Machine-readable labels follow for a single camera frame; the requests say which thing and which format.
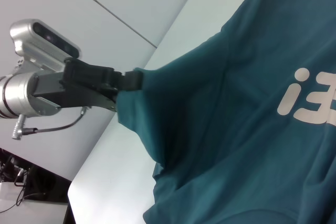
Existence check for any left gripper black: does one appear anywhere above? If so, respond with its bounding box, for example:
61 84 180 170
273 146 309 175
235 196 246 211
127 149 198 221
31 58 144 111

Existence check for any teal t-shirt with FREE print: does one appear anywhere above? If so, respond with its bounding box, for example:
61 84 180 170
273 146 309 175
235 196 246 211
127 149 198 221
115 0 336 224

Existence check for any black equipment under table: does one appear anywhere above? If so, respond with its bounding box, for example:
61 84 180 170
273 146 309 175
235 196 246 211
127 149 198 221
0 148 73 204

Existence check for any left arm dark cable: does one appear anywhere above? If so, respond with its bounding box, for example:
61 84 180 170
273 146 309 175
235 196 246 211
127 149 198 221
10 106 91 140

